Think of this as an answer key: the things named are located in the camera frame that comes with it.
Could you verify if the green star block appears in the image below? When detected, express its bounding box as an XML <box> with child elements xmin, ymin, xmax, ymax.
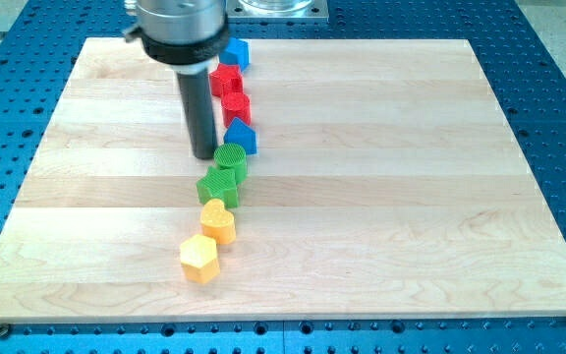
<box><xmin>196</xmin><ymin>166</ymin><xmax>240</xmax><ymax>208</ymax></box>

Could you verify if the red star block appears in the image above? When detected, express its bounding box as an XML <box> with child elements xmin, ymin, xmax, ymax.
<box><xmin>209</xmin><ymin>63</ymin><xmax>244</xmax><ymax>97</ymax></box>

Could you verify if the blue cube block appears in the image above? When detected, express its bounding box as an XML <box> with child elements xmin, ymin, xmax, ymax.
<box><xmin>218</xmin><ymin>37</ymin><xmax>250</xmax><ymax>72</ymax></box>

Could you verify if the green cylinder block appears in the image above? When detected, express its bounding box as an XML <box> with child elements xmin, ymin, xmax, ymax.
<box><xmin>213</xmin><ymin>143</ymin><xmax>248</xmax><ymax>185</ymax></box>

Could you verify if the blue house-shaped block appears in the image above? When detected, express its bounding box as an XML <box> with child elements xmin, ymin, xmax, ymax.
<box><xmin>223</xmin><ymin>118</ymin><xmax>257</xmax><ymax>155</ymax></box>

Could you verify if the yellow heart block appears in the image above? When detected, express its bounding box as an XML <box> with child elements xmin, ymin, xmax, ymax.
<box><xmin>199</xmin><ymin>199</ymin><xmax>236</xmax><ymax>245</ymax></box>

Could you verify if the red cylinder block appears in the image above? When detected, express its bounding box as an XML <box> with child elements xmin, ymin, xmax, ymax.
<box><xmin>221</xmin><ymin>91</ymin><xmax>252</xmax><ymax>128</ymax></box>

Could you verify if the light wooden board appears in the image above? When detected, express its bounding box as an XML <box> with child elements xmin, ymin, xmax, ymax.
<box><xmin>0</xmin><ymin>38</ymin><xmax>566</xmax><ymax>324</ymax></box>

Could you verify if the yellow hexagon block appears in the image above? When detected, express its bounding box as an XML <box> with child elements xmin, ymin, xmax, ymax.
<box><xmin>180</xmin><ymin>234</ymin><xmax>220</xmax><ymax>284</ymax></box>

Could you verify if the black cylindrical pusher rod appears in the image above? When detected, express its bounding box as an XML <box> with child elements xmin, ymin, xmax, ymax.
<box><xmin>176</xmin><ymin>70</ymin><xmax>218</xmax><ymax>160</ymax></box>

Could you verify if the blue perforated table plate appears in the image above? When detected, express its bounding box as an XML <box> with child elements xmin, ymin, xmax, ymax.
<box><xmin>0</xmin><ymin>1</ymin><xmax>566</xmax><ymax>353</ymax></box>

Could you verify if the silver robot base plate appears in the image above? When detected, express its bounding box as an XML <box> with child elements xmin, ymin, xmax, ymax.
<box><xmin>225</xmin><ymin>0</ymin><xmax>329</xmax><ymax>24</ymax></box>

